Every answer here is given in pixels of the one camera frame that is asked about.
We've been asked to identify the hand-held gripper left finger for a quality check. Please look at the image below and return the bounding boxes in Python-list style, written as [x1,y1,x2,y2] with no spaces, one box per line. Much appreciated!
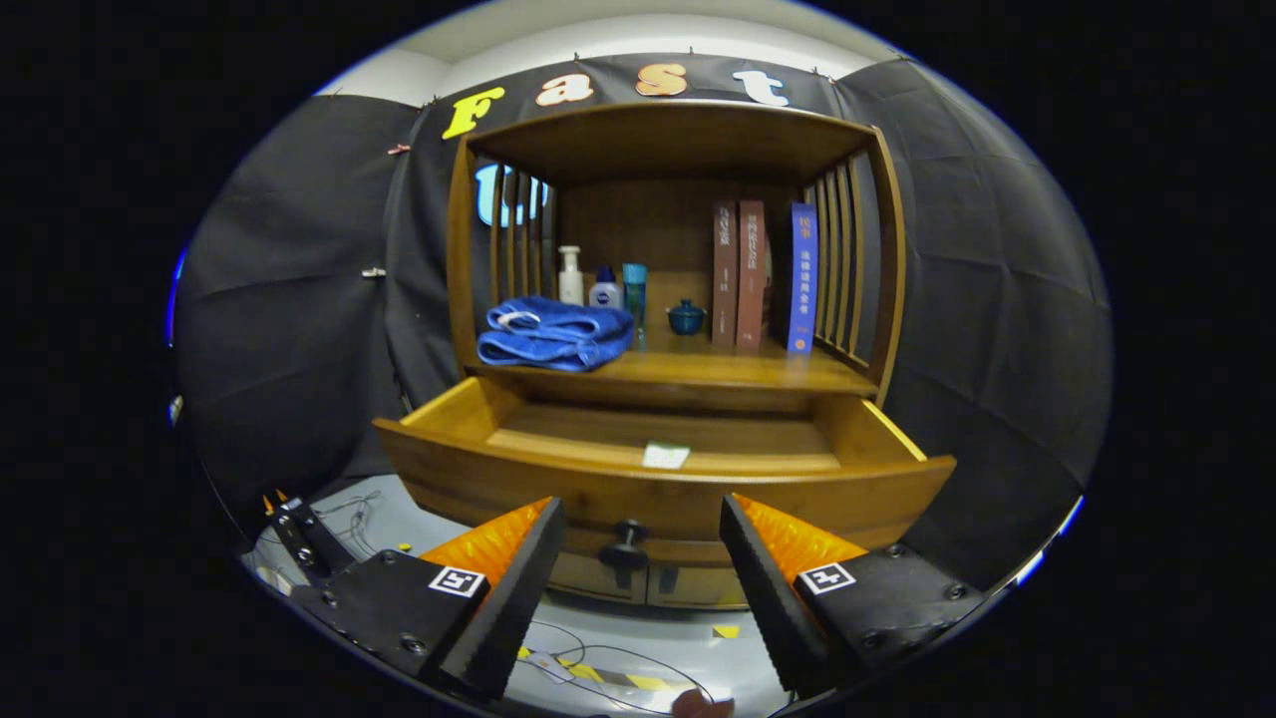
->
[289,496,567,701]

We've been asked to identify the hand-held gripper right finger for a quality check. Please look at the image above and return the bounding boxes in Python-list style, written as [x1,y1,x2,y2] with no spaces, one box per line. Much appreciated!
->
[718,492,988,699]

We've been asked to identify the wooden drawer with black knob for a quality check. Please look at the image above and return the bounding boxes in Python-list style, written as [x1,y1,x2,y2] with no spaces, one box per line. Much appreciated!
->
[374,376,958,573]

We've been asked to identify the wooden cabinet door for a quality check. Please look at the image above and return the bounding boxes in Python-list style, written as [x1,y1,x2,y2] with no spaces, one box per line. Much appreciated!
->
[648,566,755,609]
[546,551,654,605]

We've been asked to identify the wooden countertop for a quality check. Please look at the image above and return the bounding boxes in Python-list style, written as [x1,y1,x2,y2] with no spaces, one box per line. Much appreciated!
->
[467,329,880,396]

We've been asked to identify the wooden cabinet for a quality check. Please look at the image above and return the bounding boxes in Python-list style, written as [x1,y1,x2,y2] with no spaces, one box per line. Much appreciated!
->
[374,98,958,611]

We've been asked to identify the yellow black floor tape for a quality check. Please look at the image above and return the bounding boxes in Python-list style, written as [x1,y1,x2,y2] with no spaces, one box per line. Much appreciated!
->
[516,646,691,695]

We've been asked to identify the black device with orange tips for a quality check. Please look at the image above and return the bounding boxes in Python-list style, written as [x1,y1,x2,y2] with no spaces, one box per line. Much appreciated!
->
[261,491,356,589]

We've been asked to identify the folded blue towel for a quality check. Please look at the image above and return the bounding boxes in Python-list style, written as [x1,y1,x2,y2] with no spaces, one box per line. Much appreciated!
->
[477,295,636,373]

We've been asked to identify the blue book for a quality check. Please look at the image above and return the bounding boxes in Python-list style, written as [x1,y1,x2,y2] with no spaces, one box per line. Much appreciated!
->
[787,202,820,355]

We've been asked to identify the reddish brown book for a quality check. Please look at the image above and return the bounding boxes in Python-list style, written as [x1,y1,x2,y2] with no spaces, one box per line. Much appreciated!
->
[736,199,770,350]

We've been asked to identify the dark brown book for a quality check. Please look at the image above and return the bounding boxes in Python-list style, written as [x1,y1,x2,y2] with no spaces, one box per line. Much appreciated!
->
[712,200,740,348]

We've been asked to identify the teal slim bottle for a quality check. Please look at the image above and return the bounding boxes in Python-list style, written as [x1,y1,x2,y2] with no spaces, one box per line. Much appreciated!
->
[622,263,649,350]

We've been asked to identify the black backdrop cloth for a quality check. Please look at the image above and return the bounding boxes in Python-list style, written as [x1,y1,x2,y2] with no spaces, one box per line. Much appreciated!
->
[169,55,1113,589]

